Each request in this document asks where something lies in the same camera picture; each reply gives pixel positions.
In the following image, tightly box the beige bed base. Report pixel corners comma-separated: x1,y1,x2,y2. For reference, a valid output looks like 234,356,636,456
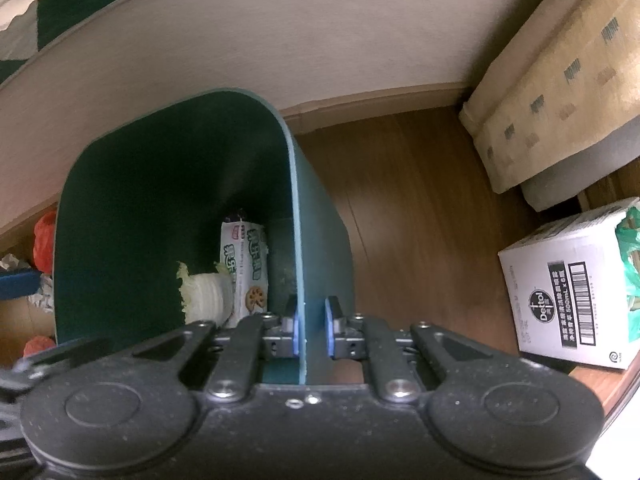
0,0,571,241

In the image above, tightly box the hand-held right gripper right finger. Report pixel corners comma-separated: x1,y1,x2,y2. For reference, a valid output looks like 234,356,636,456
324,296,501,406

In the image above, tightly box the blue flat object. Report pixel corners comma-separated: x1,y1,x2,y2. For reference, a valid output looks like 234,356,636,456
0,269,43,301

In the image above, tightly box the white printed cardboard box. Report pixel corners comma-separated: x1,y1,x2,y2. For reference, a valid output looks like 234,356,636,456
497,197,640,371

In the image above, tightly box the napa cabbage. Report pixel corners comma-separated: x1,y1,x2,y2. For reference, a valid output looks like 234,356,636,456
175,260,236,326

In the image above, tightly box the brown taped cardboard box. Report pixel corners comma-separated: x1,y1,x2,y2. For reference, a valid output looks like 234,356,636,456
459,0,640,195

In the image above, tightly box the white cookie packet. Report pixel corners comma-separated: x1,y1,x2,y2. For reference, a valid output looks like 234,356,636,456
218,220,271,328

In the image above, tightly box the green plastic bag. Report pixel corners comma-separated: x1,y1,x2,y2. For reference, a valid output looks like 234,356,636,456
614,205,640,311

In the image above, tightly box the dark green trash bin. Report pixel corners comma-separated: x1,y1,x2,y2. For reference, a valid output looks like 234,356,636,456
52,89,357,386

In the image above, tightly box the red plastic bag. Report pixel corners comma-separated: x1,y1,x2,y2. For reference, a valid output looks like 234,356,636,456
32,210,58,273
22,335,57,358

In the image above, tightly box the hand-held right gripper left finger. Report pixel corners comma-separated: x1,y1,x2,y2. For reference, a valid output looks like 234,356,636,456
132,296,307,406

